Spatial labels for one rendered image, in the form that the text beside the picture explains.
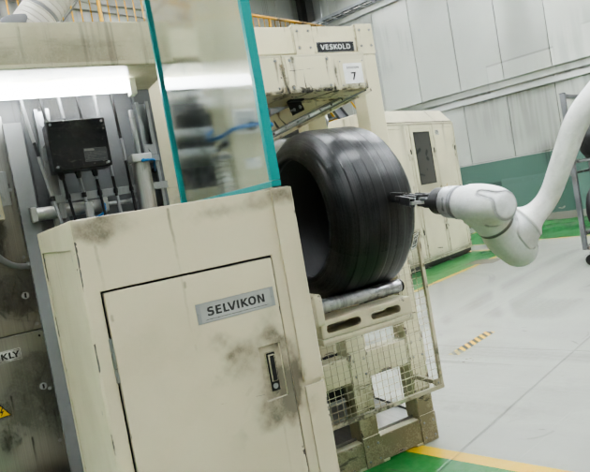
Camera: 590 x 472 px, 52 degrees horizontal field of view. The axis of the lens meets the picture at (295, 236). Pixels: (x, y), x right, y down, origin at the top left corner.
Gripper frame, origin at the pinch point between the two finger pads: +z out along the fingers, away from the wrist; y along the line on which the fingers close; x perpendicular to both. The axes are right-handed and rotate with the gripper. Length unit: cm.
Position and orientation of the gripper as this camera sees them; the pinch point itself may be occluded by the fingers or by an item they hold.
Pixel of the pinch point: (399, 198)
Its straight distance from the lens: 184.5
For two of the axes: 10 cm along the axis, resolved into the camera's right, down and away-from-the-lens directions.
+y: -8.7, 1.7, -4.7
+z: -4.9, -1.1, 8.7
